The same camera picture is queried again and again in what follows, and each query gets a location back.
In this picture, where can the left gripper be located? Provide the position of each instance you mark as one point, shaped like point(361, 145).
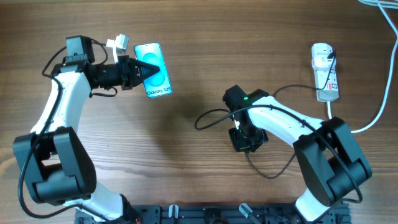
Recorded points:
point(128, 71)

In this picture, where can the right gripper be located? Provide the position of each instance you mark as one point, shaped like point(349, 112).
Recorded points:
point(242, 146)

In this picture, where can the blue Galaxy smartphone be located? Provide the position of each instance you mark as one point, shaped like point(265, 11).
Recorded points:
point(158, 84)

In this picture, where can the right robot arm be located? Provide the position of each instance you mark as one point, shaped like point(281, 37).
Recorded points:
point(330, 159)

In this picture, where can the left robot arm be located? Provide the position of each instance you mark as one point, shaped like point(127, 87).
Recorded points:
point(55, 167)

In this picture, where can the black charger plug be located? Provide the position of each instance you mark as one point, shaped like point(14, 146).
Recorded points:
point(331, 54)

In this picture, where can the white power strip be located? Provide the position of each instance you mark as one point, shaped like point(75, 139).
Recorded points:
point(324, 73)

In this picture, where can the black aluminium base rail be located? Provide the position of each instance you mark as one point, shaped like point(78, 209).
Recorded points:
point(278, 213)

